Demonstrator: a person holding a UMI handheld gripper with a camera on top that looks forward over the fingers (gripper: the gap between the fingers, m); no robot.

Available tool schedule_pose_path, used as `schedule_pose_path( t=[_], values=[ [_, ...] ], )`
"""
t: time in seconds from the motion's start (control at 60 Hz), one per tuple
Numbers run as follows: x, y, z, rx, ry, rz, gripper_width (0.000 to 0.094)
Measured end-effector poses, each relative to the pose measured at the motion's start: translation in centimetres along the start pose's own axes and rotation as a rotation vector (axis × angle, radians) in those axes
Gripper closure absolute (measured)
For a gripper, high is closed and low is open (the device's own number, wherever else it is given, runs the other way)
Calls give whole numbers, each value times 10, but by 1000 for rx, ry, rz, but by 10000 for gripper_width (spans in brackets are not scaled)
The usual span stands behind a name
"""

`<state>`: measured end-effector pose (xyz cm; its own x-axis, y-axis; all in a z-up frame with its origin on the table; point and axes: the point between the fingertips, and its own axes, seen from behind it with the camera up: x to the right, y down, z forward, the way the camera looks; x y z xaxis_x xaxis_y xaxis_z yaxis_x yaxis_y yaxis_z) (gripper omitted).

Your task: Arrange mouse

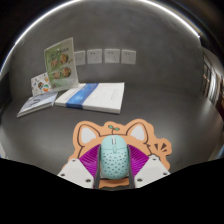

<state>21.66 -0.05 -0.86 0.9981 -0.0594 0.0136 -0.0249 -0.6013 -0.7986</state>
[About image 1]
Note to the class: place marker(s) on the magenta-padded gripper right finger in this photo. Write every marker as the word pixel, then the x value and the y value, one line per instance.
pixel 151 171

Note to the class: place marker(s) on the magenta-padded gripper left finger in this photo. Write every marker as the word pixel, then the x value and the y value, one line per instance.
pixel 75 173

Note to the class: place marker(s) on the mint green computer mouse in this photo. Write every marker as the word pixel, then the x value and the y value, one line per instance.
pixel 114 158

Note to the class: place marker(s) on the orange fox-shaped mouse pad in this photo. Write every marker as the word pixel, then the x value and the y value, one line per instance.
pixel 87 133

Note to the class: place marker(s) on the white wall socket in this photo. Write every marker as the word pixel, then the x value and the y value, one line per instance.
pixel 128 56
pixel 80 58
pixel 112 55
pixel 94 56

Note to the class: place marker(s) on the white book with blue band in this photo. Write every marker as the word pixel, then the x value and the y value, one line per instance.
pixel 96 96

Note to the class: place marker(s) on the grey striped cover book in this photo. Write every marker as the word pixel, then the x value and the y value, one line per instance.
pixel 36 103

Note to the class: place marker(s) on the acrylic stand with green menu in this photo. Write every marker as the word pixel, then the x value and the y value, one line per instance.
pixel 61 65

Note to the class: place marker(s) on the white sticker sheet card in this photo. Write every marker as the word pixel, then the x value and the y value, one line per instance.
pixel 40 83

